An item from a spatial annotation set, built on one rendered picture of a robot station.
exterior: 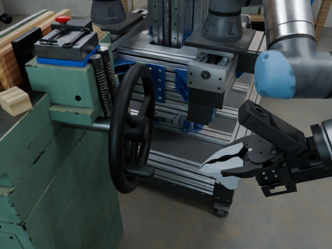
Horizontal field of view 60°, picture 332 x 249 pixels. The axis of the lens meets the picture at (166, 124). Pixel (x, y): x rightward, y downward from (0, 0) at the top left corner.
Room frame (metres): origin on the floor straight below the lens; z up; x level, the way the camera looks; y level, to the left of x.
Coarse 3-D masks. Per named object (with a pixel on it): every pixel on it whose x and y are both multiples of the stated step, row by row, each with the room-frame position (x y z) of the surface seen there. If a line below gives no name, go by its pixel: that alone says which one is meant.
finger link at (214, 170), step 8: (232, 160) 0.35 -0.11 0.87; (240, 160) 0.34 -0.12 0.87; (200, 168) 0.37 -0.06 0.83; (208, 168) 0.35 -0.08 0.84; (216, 168) 0.35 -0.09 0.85; (224, 168) 0.34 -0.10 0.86; (216, 176) 0.34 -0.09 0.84; (232, 176) 0.34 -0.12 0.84; (224, 184) 0.34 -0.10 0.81; (232, 184) 0.34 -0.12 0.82
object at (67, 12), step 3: (63, 9) 0.97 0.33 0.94; (66, 9) 0.97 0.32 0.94; (69, 9) 0.97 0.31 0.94; (60, 12) 0.94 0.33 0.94; (63, 12) 0.94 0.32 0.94; (66, 12) 0.94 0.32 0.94; (69, 12) 0.96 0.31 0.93; (54, 15) 0.91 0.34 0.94; (57, 15) 0.91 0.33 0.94; (69, 15) 0.96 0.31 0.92; (51, 18) 0.88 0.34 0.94; (54, 18) 0.88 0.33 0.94; (45, 21) 0.85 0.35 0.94; (48, 21) 0.85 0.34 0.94; (51, 21) 0.85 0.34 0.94; (39, 24) 0.82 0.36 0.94; (42, 24) 0.82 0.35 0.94; (45, 24) 0.82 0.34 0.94
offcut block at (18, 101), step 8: (16, 88) 0.48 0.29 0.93; (0, 96) 0.45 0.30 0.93; (8, 96) 0.45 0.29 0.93; (16, 96) 0.45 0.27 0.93; (24, 96) 0.45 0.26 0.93; (0, 104) 0.46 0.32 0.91; (8, 104) 0.43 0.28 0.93; (16, 104) 0.44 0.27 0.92; (24, 104) 0.45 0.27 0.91; (8, 112) 0.44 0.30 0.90; (16, 112) 0.44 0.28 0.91
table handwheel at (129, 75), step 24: (144, 72) 0.55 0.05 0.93; (120, 96) 0.44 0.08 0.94; (144, 96) 0.63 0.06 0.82; (96, 120) 0.52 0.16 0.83; (120, 120) 0.41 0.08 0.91; (144, 120) 0.50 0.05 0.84; (120, 144) 0.39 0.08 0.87; (144, 144) 0.57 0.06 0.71; (120, 168) 0.37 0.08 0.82; (120, 192) 0.39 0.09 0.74
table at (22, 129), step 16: (32, 96) 0.50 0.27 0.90; (48, 96) 0.51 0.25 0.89; (0, 112) 0.45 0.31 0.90; (32, 112) 0.45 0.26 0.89; (48, 112) 0.50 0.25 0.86; (64, 112) 0.49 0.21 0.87; (80, 112) 0.49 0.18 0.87; (96, 112) 0.51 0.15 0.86; (0, 128) 0.40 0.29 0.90; (16, 128) 0.40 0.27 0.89; (32, 128) 0.44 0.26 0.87; (0, 144) 0.36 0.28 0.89; (16, 144) 0.39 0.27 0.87; (0, 160) 0.35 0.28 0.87; (0, 176) 0.33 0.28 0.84
